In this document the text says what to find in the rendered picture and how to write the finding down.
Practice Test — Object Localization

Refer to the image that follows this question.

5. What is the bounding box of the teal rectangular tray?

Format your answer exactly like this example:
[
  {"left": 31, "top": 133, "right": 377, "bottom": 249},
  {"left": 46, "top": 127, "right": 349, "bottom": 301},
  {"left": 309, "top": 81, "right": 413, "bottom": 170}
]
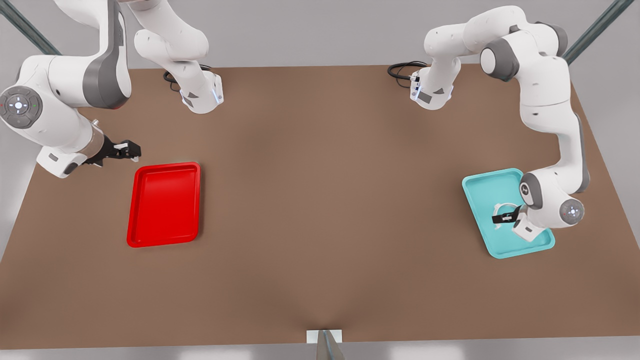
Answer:
[{"left": 461, "top": 168, "right": 556, "bottom": 260}]

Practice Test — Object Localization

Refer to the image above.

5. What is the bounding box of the silver frame post with foot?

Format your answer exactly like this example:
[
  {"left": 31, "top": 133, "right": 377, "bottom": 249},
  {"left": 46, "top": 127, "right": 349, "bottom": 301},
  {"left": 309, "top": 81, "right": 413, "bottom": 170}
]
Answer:
[{"left": 306, "top": 329, "right": 346, "bottom": 360}]

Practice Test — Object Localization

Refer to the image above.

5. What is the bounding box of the red rectangular tray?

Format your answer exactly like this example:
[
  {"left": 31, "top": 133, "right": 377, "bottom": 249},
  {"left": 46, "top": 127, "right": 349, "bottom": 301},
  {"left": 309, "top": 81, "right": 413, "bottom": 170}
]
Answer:
[{"left": 126, "top": 161, "right": 202, "bottom": 248}]

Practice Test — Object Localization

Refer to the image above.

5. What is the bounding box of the black cable loop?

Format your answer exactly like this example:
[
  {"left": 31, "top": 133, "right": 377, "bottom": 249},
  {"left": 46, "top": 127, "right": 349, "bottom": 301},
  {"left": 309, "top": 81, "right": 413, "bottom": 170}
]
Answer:
[
  {"left": 387, "top": 61, "right": 429, "bottom": 90},
  {"left": 163, "top": 64, "right": 213, "bottom": 93}
]

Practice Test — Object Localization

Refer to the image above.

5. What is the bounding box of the white drainage pipe clamp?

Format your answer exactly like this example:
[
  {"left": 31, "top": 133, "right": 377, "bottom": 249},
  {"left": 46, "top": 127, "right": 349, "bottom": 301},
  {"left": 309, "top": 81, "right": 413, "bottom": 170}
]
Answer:
[{"left": 490, "top": 201, "right": 522, "bottom": 230}]

